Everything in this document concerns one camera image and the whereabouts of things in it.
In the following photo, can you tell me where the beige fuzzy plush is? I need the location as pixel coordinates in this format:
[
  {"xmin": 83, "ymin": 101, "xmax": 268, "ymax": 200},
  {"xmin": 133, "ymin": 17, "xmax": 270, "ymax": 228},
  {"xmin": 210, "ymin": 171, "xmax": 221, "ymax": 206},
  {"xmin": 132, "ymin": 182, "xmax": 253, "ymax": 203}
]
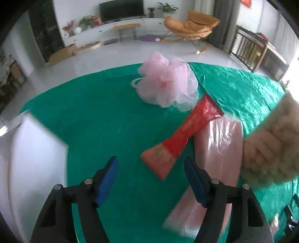
[{"xmin": 241, "ymin": 92, "xmax": 299, "ymax": 185}]

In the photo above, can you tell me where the white box with cardboard bottom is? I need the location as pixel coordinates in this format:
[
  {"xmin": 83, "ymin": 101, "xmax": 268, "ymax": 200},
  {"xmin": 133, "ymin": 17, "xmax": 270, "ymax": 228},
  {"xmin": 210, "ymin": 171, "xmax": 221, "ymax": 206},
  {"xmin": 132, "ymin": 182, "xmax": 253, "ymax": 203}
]
[{"xmin": 0, "ymin": 110, "xmax": 75, "ymax": 243}]

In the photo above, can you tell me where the wooden railing furniture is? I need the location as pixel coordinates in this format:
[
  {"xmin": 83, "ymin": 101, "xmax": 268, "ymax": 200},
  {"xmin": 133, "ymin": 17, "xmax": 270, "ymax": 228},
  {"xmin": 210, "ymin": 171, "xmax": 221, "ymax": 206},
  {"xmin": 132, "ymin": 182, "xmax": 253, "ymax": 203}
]
[{"xmin": 230, "ymin": 24, "xmax": 290, "ymax": 81}]

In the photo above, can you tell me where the white television cabinet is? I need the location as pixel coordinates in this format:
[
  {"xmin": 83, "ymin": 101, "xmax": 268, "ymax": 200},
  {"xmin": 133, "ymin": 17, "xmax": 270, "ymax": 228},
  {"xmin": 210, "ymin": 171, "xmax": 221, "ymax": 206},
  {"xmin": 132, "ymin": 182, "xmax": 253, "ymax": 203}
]
[{"xmin": 63, "ymin": 17, "xmax": 171, "ymax": 47}]

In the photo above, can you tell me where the large leafy potted plant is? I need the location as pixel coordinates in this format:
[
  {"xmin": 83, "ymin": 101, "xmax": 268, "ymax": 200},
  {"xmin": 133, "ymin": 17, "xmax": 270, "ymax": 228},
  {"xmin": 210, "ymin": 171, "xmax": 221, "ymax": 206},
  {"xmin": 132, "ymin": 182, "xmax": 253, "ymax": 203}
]
[{"xmin": 158, "ymin": 2, "xmax": 178, "ymax": 15}]

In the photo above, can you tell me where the pink mesh bath loofah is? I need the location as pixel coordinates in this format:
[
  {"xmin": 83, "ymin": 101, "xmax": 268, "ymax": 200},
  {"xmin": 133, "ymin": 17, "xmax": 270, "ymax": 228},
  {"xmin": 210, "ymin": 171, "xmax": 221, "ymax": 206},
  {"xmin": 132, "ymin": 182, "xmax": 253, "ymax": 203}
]
[{"xmin": 131, "ymin": 52, "xmax": 199, "ymax": 113}]

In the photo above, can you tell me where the small wooden bench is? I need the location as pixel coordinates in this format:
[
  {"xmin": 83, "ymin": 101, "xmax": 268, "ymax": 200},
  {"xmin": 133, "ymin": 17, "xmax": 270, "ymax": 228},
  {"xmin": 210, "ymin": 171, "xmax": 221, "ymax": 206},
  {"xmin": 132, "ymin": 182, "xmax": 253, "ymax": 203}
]
[{"xmin": 114, "ymin": 23, "xmax": 141, "ymax": 42}]

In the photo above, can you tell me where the round wooden tray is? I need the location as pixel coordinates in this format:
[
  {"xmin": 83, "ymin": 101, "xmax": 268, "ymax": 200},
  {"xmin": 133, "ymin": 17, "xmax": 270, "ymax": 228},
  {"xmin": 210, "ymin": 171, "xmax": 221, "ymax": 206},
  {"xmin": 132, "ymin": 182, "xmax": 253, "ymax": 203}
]
[{"xmin": 75, "ymin": 40, "xmax": 101, "ymax": 55}]

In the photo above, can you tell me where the red flower arrangement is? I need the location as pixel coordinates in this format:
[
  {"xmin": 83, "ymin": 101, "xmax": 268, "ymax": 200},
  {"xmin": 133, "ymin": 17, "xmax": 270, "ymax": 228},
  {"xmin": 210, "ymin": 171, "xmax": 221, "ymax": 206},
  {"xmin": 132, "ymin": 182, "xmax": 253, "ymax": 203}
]
[{"xmin": 62, "ymin": 21, "xmax": 76, "ymax": 36}]

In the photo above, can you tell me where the dining table with chairs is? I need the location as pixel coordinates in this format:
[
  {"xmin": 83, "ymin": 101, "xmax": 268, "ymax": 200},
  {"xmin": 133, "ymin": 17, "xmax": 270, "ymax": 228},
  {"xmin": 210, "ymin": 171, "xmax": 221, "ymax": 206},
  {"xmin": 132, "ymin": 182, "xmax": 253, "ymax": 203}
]
[{"xmin": 0, "ymin": 47, "xmax": 27, "ymax": 103}]

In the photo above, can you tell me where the green tablecloth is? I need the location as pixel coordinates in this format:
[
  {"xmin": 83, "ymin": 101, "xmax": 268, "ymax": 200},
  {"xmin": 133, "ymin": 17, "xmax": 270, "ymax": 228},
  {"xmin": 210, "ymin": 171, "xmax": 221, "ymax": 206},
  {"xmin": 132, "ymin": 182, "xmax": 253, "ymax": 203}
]
[{"xmin": 20, "ymin": 62, "xmax": 299, "ymax": 243}]

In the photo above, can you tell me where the grey curtain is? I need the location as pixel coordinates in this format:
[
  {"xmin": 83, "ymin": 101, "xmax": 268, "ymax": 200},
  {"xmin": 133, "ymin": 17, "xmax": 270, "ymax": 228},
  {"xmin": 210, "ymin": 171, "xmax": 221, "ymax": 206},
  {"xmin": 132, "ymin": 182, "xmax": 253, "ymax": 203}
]
[{"xmin": 207, "ymin": 0, "xmax": 241, "ymax": 49}]

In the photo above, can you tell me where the dark tall cabinet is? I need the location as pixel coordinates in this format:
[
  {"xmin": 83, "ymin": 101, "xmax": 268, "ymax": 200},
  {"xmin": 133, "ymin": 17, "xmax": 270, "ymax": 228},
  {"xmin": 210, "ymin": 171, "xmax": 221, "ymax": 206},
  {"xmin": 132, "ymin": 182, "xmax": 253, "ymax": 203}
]
[{"xmin": 28, "ymin": 0, "xmax": 64, "ymax": 63}]

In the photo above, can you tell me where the black flat television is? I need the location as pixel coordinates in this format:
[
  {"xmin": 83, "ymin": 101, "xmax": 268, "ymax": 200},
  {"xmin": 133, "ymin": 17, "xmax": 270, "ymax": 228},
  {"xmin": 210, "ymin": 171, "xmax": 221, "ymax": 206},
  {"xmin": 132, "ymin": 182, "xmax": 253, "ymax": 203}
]
[{"xmin": 99, "ymin": 0, "xmax": 144, "ymax": 22}]

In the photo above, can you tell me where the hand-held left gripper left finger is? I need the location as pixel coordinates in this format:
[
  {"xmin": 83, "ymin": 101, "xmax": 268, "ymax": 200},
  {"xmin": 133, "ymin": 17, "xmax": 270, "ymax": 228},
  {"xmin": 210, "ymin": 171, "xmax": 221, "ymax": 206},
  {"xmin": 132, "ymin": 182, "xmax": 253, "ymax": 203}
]
[{"xmin": 30, "ymin": 156, "xmax": 119, "ymax": 243}]

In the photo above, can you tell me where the purple floor mat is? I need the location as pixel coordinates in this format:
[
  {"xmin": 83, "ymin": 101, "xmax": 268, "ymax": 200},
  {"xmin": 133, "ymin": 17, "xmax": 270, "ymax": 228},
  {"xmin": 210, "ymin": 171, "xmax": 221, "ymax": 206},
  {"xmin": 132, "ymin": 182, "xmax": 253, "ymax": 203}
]
[{"xmin": 139, "ymin": 35, "xmax": 162, "ymax": 42}]

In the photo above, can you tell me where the orange lounge chair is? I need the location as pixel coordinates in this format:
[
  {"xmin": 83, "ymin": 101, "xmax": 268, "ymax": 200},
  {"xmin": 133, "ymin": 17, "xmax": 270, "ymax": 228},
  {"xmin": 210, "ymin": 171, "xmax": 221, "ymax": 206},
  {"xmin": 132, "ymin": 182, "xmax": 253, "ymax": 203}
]
[{"xmin": 164, "ymin": 10, "xmax": 221, "ymax": 54}]

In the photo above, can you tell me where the green bushy potted plant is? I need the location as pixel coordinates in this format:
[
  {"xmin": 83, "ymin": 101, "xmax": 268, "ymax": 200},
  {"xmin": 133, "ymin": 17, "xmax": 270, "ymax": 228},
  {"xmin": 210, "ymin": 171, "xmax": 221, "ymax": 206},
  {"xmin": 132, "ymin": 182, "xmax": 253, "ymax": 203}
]
[{"xmin": 79, "ymin": 16, "xmax": 94, "ymax": 30}]

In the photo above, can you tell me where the pink plastic-wrapped packet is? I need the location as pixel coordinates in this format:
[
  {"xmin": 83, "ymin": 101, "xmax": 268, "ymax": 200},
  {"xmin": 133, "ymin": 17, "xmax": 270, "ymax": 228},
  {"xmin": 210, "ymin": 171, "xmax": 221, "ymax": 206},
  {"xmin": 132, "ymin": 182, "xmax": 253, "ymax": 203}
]
[{"xmin": 164, "ymin": 118, "xmax": 244, "ymax": 239}]

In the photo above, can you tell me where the red foil packet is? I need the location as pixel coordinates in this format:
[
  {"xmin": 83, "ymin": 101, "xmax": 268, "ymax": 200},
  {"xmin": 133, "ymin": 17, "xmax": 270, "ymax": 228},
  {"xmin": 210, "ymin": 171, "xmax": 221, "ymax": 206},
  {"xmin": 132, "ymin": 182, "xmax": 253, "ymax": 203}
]
[{"xmin": 140, "ymin": 93, "xmax": 224, "ymax": 180}]

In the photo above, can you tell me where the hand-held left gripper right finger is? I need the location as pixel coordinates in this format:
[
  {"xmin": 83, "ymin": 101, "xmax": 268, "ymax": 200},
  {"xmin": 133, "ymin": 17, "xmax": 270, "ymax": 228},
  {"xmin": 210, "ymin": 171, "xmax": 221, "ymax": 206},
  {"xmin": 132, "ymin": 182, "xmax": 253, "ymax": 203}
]
[{"xmin": 184, "ymin": 156, "xmax": 274, "ymax": 243}]

